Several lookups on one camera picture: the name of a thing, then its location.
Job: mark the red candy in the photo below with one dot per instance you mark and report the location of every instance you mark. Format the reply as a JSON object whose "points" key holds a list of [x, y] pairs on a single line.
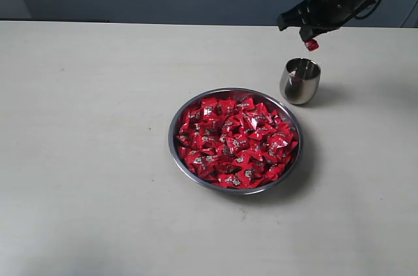
{"points": [[230, 181], [311, 45], [237, 143], [208, 106], [277, 156], [245, 105]]}

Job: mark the round steel plate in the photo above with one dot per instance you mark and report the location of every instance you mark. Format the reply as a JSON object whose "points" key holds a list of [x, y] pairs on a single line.
{"points": [[199, 148]]}

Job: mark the stainless steel cup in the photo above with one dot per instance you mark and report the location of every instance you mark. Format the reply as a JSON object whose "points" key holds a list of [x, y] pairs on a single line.
{"points": [[300, 80]]}

